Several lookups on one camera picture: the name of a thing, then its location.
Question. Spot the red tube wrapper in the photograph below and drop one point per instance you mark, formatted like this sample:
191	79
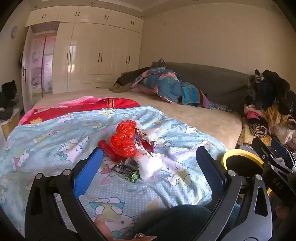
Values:
106	148

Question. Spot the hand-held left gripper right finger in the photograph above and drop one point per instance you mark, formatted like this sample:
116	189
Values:
209	171

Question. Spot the yellow round trash bin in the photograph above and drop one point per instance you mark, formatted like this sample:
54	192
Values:
231	154

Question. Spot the cream wardrobe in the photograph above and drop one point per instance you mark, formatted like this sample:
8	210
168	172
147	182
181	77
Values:
92	46

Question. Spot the colourful foil wrapper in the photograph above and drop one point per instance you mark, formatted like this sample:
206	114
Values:
144	139

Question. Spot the blue cartoon cat blanket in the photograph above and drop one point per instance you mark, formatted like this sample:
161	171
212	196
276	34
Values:
57	150

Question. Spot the yellow printed blanket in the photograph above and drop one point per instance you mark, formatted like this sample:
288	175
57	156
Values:
245	136

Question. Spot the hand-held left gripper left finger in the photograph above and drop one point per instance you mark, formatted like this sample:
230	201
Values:
89	171

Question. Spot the person's left hand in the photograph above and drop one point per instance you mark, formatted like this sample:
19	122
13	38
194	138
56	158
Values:
104	223

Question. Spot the white door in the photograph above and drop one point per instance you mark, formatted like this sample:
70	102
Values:
26	76

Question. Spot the black green snack wrapper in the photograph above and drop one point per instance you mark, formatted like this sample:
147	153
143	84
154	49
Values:
126	170

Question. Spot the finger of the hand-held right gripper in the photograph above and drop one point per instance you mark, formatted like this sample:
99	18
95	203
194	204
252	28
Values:
281	147
260	148

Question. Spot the black clothing heap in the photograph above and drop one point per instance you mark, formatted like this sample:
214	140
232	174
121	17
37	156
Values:
8	97

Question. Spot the pile of clothes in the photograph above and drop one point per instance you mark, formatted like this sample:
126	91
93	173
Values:
272	92

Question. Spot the grey patterned cloth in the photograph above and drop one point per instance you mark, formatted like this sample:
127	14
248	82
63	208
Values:
220	107

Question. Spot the red plastic bag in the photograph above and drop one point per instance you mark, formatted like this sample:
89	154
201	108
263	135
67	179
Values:
122	139

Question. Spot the round wall clock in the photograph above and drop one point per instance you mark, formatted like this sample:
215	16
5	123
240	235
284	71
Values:
14	31

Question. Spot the person's leg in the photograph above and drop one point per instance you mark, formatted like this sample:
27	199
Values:
180	220

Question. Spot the dark brown cloth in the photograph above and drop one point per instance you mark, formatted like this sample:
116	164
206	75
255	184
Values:
122	85

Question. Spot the striped colourful cloth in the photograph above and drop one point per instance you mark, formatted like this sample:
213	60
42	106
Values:
192	95

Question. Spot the red blanket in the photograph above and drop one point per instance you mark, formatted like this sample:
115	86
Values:
92	105

